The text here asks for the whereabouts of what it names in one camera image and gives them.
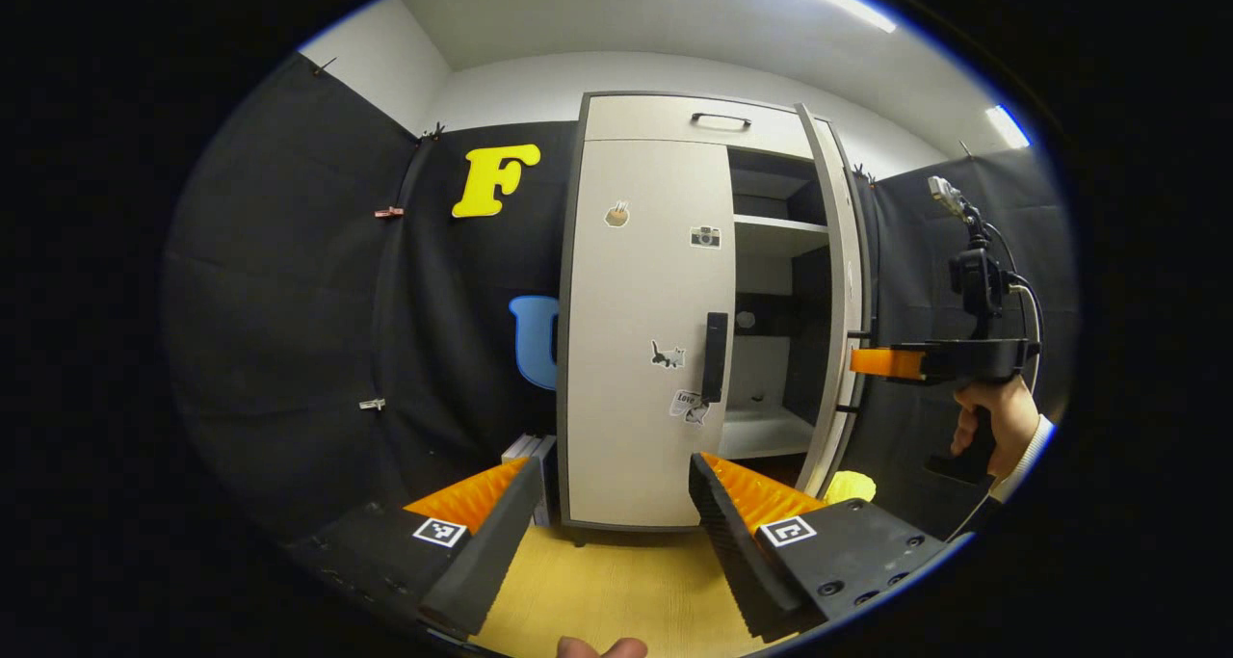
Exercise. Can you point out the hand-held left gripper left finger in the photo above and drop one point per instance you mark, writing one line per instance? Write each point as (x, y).
(486, 552)

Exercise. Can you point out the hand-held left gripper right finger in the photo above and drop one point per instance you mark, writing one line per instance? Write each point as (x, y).
(732, 552)

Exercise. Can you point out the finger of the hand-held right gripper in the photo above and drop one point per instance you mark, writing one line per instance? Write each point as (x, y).
(886, 362)

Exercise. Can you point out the beige cabinet door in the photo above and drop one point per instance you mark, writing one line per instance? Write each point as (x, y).
(636, 302)
(840, 253)

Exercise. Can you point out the beige double-door shoe cabinet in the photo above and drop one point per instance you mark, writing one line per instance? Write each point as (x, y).
(771, 282)

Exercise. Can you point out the white cabinet shelf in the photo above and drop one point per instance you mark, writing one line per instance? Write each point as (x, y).
(780, 234)
(766, 432)

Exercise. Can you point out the beige cabinet drawer front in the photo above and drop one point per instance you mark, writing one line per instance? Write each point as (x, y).
(636, 118)

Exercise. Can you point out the small ceiling light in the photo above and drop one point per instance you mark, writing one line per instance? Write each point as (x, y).
(1007, 126)

